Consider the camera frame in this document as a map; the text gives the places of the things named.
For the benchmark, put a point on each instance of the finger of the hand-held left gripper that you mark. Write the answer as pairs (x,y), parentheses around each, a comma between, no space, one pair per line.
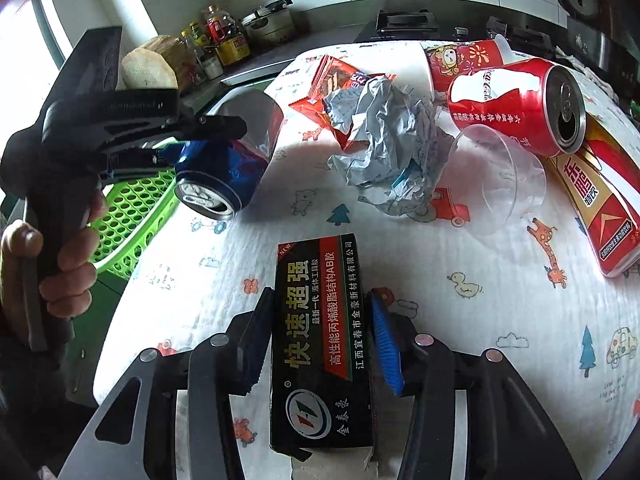
(140,162)
(220,126)

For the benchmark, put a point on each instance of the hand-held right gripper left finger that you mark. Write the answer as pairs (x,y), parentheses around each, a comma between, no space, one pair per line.
(255,340)

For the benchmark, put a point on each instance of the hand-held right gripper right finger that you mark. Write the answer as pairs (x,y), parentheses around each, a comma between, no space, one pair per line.
(385,345)

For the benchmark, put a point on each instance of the blue silver drink can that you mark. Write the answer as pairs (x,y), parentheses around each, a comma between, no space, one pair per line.
(220,175)

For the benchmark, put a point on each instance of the green plastic basket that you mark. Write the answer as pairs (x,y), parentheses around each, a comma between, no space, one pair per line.
(130,215)

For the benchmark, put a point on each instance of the black glue box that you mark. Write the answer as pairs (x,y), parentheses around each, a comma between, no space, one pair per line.
(320,340)

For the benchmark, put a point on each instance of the red snack wrapper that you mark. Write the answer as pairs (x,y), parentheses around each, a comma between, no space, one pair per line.
(337,77)

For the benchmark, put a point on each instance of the grey plastic bag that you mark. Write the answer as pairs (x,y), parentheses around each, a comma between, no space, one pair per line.
(390,130)

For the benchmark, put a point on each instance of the clear plastic cup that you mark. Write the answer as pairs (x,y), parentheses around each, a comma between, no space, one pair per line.
(500,185)

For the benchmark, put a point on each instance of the red cartoon paper cup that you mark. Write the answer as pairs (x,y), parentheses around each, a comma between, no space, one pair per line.
(450,67)

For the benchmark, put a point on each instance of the red gold drink can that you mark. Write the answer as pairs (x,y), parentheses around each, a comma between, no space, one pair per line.
(605,200)

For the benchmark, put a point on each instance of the red cola can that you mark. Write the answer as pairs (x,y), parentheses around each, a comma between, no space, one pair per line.
(500,105)

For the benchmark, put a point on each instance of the person's left hand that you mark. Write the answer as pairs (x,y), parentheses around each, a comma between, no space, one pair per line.
(72,280)

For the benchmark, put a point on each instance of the small white jar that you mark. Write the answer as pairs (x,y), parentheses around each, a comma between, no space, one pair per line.
(212,67)

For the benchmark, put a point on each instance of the yellow tin can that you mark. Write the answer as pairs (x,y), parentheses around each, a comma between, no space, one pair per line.
(234,51)

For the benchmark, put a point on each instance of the round wooden chopping block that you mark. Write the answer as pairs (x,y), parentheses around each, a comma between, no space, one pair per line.
(150,65)

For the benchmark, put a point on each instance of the red label oil bottle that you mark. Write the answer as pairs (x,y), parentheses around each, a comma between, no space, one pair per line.
(220,25)

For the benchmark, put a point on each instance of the steel pressure cooker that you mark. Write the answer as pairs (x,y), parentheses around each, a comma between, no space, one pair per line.
(267,22)

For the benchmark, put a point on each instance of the white cartoon printed cloth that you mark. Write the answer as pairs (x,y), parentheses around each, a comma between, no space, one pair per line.
(500,310)

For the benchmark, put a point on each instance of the steel appliance box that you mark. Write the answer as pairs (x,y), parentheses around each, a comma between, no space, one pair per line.
(595,42)

